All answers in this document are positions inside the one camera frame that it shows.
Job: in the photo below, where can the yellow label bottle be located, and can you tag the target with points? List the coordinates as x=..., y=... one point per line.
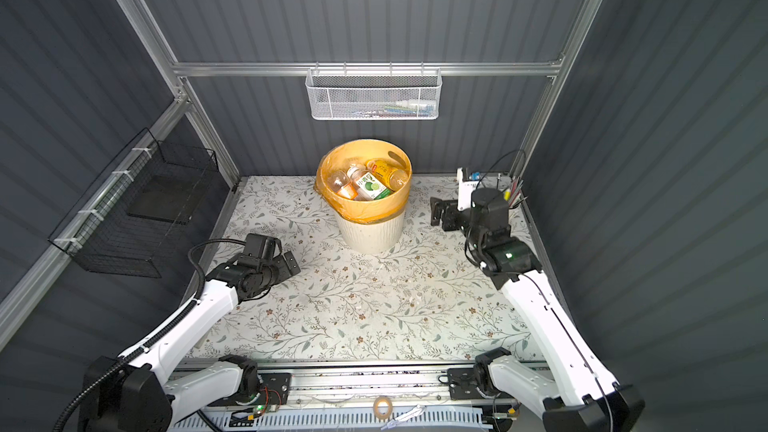
x=392, y=176

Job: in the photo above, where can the floral table mat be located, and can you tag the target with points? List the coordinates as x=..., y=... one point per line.
x=420, y=300

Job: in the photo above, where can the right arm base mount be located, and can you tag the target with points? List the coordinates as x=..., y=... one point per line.
x=466, y=384

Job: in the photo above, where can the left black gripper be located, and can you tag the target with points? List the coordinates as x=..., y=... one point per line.
x=284, y=271

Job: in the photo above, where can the orange label crushed bottle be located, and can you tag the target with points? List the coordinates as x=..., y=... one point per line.
x=341, y=184

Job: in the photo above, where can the white pen holder cup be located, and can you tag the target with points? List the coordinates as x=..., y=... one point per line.
x=514, y=194

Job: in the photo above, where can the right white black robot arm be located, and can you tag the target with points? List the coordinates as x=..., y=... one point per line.
x=581, y=394

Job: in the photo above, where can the white tube in basket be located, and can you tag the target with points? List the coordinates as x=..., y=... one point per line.
x=417, y=104

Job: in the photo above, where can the green label small bottle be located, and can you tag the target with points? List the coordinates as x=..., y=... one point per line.
x=369, y=188

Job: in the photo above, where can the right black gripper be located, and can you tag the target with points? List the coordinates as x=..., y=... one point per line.
x=450, y=209

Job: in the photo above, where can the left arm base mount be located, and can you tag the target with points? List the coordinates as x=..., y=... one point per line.
x=270, y=389

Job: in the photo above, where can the black wire side basket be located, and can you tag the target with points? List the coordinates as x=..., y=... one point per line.
x=132, y=224

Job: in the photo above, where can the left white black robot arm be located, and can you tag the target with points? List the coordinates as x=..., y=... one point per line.
x=135, y=392

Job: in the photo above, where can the yellow bin liner bag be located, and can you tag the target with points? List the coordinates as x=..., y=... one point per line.
x=364, y=212

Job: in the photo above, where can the cream ribbed waste bin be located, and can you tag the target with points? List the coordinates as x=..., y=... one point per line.
x=374, y=238

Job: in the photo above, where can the white wire wall basket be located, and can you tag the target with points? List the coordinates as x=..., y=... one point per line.
x=371, y=97

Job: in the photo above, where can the masking tape roll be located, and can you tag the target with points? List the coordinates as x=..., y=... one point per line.
x=383, y=408

